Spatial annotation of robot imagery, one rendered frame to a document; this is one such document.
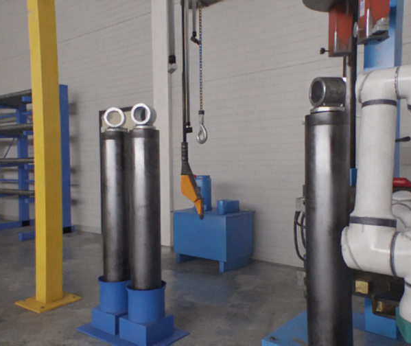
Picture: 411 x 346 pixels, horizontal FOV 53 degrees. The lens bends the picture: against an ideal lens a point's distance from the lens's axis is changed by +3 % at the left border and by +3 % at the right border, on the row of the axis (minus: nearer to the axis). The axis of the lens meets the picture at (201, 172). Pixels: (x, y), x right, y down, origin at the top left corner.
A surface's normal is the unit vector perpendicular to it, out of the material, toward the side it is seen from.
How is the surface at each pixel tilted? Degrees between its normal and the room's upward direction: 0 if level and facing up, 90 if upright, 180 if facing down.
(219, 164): 90
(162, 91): 90
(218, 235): 90
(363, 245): 80
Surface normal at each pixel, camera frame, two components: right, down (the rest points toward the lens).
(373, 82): -0.63, -0.14
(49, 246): 0.77, 0.00
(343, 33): 0.09, 0.03
